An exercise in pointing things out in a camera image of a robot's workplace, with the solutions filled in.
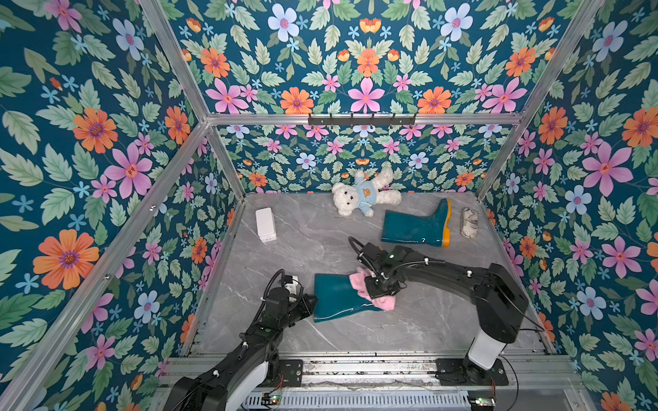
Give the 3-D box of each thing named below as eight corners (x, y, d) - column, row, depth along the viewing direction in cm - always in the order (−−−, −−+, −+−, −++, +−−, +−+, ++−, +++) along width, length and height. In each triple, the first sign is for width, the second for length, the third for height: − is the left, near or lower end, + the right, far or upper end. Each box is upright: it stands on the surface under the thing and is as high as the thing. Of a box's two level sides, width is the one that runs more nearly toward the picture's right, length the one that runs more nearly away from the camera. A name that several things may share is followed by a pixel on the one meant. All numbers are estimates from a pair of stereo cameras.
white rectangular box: (261, 244, 105) (257, 236, 101) (258, 217, 114) (254, 209, 110) (277, 240, 106) (274, 232, 102) (273, 214, 115) (270, 206, 111)
